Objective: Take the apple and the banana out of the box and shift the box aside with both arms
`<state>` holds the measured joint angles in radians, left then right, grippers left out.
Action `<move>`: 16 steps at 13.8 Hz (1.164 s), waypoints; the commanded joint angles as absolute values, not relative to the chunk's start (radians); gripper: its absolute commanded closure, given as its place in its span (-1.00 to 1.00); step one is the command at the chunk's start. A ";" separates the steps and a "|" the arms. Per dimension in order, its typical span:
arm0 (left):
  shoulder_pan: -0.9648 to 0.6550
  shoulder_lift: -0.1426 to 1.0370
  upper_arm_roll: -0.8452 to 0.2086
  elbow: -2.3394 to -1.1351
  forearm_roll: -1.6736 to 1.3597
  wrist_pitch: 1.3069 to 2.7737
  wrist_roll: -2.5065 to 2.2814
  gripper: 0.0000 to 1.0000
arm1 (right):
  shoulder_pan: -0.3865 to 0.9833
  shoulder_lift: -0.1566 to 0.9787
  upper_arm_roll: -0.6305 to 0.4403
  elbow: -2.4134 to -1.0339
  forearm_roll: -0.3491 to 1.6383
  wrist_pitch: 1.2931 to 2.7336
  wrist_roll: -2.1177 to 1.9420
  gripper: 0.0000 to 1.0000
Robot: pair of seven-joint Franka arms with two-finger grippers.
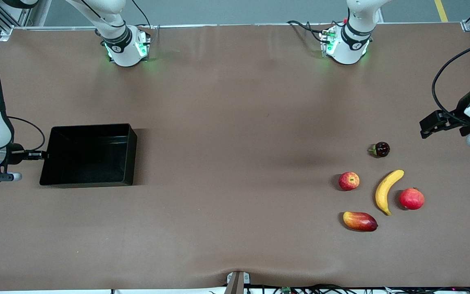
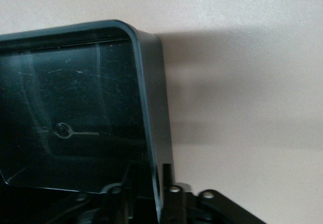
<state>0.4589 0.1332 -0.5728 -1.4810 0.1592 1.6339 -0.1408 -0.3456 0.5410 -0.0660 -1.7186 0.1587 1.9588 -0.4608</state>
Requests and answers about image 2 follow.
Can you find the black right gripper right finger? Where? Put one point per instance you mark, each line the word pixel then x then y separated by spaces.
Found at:
pixel 191 206

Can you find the black plastic box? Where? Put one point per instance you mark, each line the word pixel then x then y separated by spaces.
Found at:
pixel 75 95

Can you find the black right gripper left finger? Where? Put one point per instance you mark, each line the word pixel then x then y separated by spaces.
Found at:
pixel 118 203

